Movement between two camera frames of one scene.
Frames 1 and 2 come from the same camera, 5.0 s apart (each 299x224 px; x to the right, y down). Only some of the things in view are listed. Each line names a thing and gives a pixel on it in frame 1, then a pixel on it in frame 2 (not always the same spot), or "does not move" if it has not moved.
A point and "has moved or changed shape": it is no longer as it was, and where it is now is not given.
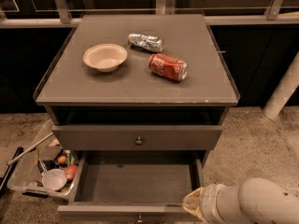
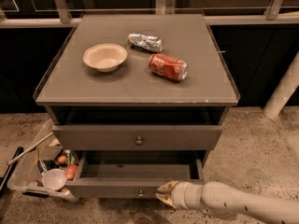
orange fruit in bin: x=62 y=159 does not move
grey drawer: x=135 y=183 has moved or changed shape
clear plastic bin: x=47 y=169 does not move
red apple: x=70 y=172 does not move
